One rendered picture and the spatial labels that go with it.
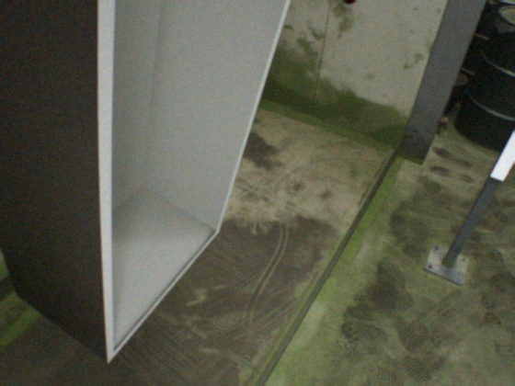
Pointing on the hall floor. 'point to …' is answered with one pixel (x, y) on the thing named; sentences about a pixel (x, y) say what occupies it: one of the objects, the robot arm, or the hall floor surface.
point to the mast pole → (471, 221)
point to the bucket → (455, 92)
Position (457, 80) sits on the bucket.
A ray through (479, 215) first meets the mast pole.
